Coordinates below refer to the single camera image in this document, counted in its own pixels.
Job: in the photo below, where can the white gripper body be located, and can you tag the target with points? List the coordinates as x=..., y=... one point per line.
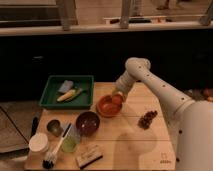
x=124, y=84

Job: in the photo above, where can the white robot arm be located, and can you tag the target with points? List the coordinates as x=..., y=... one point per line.
x=195, y=138

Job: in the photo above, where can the red bowl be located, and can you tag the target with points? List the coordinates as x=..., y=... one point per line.
x=106, y=108

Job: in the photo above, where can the brown grape bunch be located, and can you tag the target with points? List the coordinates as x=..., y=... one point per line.
x=146, y=120

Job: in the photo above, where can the white handled dish brush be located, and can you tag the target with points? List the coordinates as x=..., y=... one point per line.
x=51, y=155

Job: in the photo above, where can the wooden block eraser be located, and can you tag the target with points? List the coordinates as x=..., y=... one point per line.
x=91, y=154

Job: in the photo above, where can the red apple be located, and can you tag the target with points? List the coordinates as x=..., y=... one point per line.
x=117, y=99

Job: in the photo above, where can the small metal cup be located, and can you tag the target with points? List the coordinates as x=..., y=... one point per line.
x=54, y=127

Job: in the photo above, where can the black handled tool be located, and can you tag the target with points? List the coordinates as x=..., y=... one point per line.
x=34, y=126

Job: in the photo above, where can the grey blue sponge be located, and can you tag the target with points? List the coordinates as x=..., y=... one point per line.
x=66, y=86

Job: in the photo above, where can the dark purple bowl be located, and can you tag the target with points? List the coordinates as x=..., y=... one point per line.
x=87, y=123

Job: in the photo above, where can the green plastic tray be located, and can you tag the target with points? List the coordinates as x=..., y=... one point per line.
x=83, y=98

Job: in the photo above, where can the green clear glass cup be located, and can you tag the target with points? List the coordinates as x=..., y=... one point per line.
x=71, y=141

